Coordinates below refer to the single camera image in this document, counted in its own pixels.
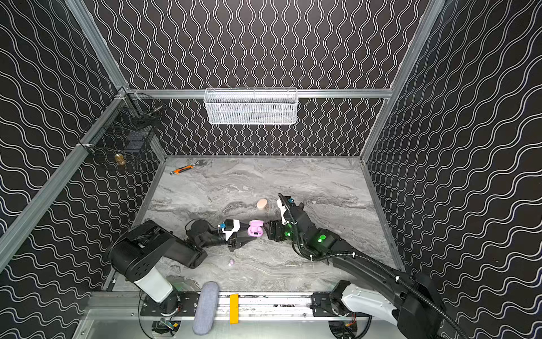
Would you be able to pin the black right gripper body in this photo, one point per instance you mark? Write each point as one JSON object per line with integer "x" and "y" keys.
{"x": 273, "y": 231}

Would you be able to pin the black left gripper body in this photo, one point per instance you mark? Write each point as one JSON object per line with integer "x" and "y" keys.
{"x": 233, "y": 239}

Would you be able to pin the purple earbud charging case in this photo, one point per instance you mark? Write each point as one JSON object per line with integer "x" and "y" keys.
{"x": 256, "y": 228}

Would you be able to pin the pink earbud charging case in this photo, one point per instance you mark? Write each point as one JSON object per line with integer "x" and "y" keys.
{"x": 262, "y": 204}

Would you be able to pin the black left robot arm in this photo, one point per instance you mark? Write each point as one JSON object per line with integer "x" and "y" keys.
{"x": 136, "y": 254}

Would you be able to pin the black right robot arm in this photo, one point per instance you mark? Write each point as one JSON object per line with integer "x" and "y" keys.
{"x": 417, "y": 306}

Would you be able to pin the yellow tape strip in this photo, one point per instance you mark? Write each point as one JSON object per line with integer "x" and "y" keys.
{"x": 234, "y": 309}

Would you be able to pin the grey foam roller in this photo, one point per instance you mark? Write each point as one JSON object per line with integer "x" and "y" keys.
{"x": 206, "y": 308}

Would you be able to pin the brass fitting in basket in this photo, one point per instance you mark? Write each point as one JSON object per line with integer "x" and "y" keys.
{"x": 120, "y": 160}

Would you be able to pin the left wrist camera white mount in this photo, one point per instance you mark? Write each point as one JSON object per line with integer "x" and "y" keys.
{"x": 229, "y": 228}

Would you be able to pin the adjustable wrench orange handle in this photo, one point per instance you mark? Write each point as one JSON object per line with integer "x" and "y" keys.
{"x": 198, "y": 163}

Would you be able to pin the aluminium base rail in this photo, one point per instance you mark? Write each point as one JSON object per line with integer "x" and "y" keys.
{"x": 256, "y": 306}

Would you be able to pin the white mesh wall basket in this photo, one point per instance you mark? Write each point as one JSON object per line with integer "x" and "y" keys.
{"x": 251, "y": 110}

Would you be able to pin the black wire wall basket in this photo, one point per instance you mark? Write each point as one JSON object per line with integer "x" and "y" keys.
{"x": 130, "y": 134}

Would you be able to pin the aluminium horizontal back rail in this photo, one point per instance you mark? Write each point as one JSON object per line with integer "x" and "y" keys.
{"x": 267, "y": 92}

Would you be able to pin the aluminium left side rail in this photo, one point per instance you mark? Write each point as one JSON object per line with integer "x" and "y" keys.
{"x": 21, "y": 228}

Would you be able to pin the aluminium corner post left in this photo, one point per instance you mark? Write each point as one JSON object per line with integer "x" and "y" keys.
{"x": 92, "y": 33}

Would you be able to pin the aluminium corner post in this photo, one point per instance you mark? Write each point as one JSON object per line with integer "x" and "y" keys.
{"x": 419, "y": 39}
{"x": 92, "y": 33}

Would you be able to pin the aluminium corner post right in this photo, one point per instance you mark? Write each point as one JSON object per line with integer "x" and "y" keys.
{"x": 419, "y": 39}

